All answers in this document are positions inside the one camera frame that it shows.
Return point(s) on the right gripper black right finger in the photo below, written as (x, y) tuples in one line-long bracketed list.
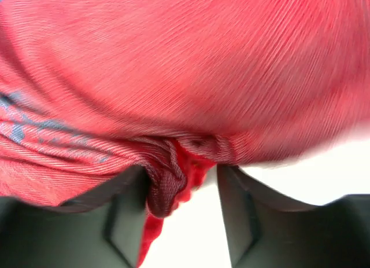
[(265, 228)]

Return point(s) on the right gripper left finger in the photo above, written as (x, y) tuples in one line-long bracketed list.
[(103, 227)]

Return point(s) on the red printed pillowcase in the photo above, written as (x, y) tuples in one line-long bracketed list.
[(92, 87)]

